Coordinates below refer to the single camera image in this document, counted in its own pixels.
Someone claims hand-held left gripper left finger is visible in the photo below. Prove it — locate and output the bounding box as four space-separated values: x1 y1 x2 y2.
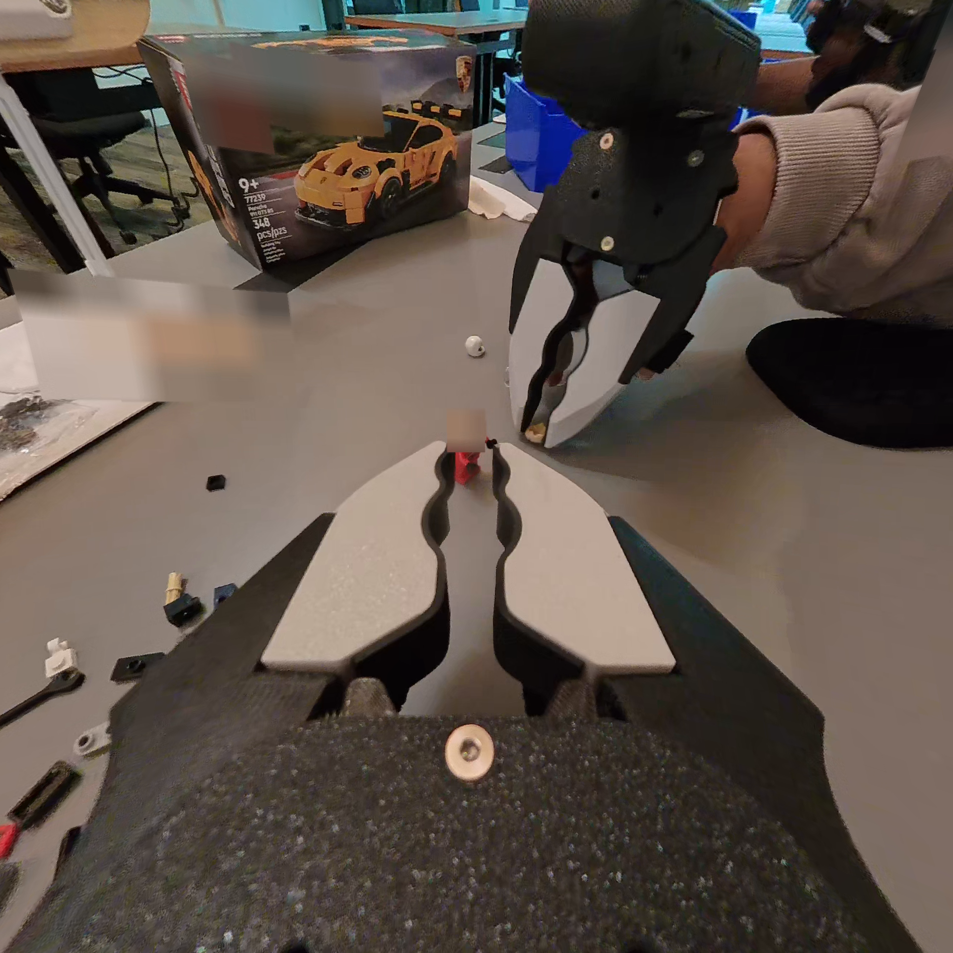
261 441 451 708

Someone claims black padded armrest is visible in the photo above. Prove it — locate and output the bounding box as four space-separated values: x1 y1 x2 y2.
746 319 953 450

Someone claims black office chair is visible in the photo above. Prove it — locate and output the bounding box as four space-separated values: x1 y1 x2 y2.
22 67 191 247

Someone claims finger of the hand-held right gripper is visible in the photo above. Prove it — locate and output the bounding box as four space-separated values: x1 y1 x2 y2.
544 286 667 449
508 259 589 440

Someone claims blue plastic crate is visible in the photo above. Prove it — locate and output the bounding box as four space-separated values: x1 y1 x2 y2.
504 73 591 193

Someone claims clear bag of small parts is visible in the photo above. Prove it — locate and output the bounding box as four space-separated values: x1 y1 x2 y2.
0 395 101 481

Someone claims grey top table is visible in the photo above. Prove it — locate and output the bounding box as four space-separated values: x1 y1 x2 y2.
346 9 530 38

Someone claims grey desk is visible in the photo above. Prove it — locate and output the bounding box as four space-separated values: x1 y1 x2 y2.
0 119 953 953

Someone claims person's right forearm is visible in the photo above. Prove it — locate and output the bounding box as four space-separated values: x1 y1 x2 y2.
733 82 953 330

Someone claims white and wood book stand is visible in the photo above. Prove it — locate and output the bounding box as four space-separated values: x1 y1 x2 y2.
0 0 161 501

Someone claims person's right hand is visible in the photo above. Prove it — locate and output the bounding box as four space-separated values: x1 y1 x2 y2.
711 133 779 274

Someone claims black toy car box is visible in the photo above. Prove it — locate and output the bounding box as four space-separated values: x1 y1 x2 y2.
137 33 477 284

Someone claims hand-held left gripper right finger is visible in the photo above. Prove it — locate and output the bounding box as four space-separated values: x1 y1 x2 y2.
491 443 679 712

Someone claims pile of small toy bricks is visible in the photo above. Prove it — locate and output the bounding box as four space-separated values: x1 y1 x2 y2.
0 471 239 920

